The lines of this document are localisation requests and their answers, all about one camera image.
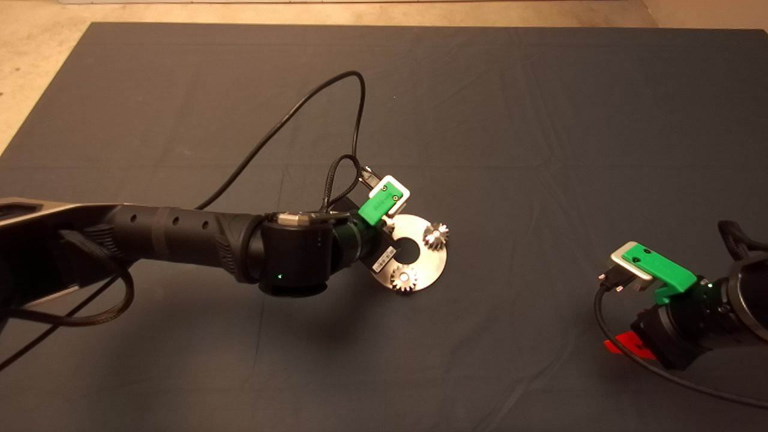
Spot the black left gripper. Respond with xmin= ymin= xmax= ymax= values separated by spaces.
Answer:
xmin=333 ymin=195 xmax=401 ymax=274

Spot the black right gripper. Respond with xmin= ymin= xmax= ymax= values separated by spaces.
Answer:
xmin=604 ymin=293 xmax=740 ymax=371

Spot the round metal carrier plate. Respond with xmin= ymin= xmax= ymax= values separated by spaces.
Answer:
xmin=371 ymin=214 xmax=449 ymax=293

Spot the dark grey table cloth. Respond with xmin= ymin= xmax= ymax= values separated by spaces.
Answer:
xmin=0 ymin=23 xmax=768 ymax=432

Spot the black right camera cable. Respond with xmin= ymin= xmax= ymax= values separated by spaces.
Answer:
xmin=593 ymin=275 xmax=768 ymax=410

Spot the black camera cable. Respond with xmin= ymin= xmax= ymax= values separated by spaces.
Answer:
xmin=593 ymin=275 xmax=768 ymax=410
xmin=0 ymin=71 xmax=377 ymax=370

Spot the green left camera mount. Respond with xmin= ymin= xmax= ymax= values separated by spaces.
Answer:
xmin=358 ymin=185 xmax=404 ymax=227

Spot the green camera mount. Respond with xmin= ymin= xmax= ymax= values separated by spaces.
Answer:
xmin=621 ymin=246 xmax=698 ymax=308
xmin=358 ymin=185 xmax=404 ymax=227

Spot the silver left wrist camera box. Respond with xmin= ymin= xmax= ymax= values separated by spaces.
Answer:
xmin=367 ymin=175 xmax=411 ymax=218

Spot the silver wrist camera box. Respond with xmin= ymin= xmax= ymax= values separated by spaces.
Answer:
xmin=610 ymin=241 xmax=656 ymax=293
xmin=367 ymin=175 xmax=411 ymax=218

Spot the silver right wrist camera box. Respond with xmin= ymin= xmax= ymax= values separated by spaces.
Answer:
xmin=610 ymin=241 xmax=656 ymax=293

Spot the short braided left gripper cable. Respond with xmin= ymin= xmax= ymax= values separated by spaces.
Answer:
xmin=322 ymin=154 xmax=364 ymax=215

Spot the short braided gripper cable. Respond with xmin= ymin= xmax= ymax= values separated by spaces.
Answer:
xmin=322 ymin=154 xmax=364 ymax=215
xmin=718 ymin=220 xmax=768 ymax=263

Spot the green right camera mount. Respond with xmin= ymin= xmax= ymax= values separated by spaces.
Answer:
xmin=621 ymin=246 xmax=698 ymax=308

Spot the short braided right gripper cable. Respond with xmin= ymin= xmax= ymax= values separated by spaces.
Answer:
xmin=718 ymin=220 xmax=768 ymax=263

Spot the black left camera cable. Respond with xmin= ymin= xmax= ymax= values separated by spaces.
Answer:
xmin=0 ymin=71 xmax=377 ymax=370

